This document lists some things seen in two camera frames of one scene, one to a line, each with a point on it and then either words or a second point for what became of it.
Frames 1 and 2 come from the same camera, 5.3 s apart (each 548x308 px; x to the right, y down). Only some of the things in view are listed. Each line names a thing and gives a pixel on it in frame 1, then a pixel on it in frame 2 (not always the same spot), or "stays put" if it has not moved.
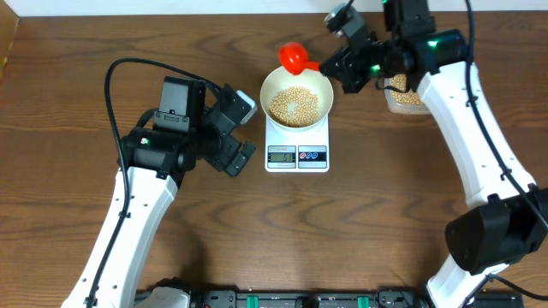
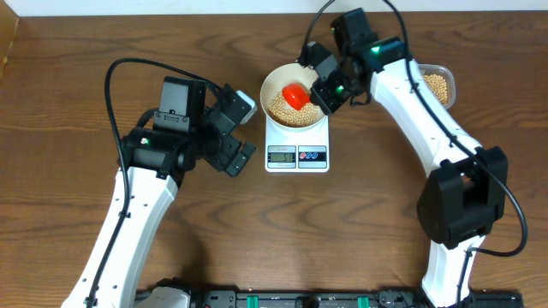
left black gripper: [221, 159] stays put
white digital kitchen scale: [297, 151] stays put
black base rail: [383, 298] stays put
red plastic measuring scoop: [294, 59] -> [297, 95]
